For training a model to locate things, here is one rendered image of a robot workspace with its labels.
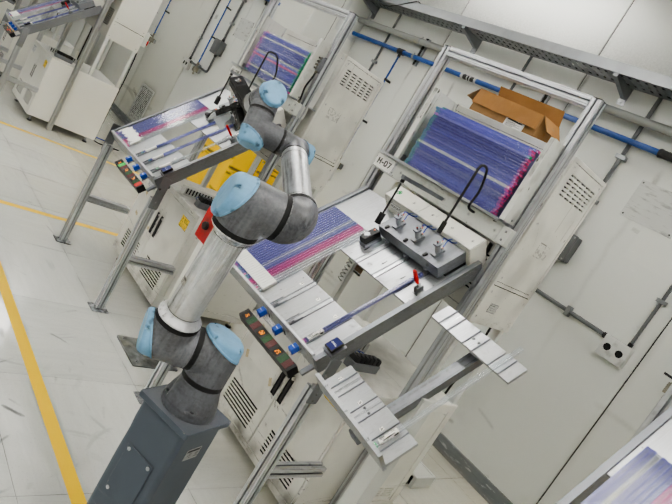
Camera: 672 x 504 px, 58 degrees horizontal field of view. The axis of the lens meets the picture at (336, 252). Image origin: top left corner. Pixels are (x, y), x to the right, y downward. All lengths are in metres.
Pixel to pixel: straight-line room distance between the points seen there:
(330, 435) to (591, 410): 1.70
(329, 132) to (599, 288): 1.72
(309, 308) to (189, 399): 0.65
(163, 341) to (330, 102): 2.10
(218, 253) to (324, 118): 2.05
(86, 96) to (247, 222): 5.04
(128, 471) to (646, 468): 1.31
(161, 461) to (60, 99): 4.90
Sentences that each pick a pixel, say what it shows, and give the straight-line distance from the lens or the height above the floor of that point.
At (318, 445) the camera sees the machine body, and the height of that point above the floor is 0.35.
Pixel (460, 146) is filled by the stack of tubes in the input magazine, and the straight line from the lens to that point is 2.37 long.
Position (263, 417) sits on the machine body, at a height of 0.23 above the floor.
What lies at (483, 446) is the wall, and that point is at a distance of 3.80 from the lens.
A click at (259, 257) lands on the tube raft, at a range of 2.34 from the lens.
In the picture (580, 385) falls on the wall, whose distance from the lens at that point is 3.57.
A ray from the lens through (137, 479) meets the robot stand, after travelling 1.72.
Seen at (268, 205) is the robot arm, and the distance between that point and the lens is 1.33.
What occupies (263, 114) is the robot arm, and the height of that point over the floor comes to 1.30.
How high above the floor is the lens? 1.38
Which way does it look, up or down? 10 degrees down
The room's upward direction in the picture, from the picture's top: 31 degrees clockwise
